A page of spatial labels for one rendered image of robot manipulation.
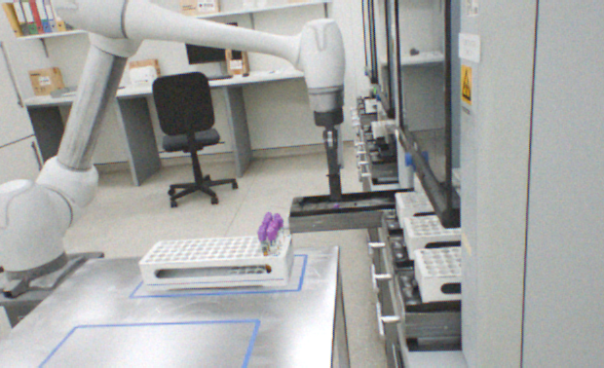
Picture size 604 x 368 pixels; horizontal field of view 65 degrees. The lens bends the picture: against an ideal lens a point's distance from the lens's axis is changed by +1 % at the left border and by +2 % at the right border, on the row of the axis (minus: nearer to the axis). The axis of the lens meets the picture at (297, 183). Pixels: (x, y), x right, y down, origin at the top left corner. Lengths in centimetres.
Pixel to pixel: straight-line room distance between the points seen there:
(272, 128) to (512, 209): 432
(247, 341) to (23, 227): 80
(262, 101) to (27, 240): 367
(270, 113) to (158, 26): 371
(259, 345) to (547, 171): 48
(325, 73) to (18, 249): 91
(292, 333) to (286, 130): 415
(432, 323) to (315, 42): 66
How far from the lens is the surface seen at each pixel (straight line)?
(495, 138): 62
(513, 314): 73
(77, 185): 155
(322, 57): 113
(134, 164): 468
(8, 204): 142
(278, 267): 91
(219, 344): 81
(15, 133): 464
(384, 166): 163
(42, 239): 144
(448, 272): 85
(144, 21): 121
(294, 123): 484
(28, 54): 567
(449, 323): 87
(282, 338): 79
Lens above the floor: 129
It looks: 19 degrees down
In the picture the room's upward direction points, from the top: 7 degrees counter-clockwise
